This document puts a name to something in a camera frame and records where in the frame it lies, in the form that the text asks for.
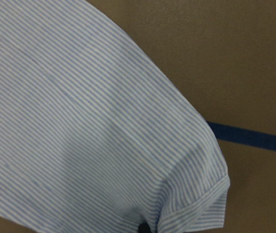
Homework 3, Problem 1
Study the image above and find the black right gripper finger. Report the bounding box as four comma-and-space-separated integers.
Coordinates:
138, 222, 150, 233

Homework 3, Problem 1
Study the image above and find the blue striped button shirt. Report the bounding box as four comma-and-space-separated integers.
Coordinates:
0, 0, 230, 233

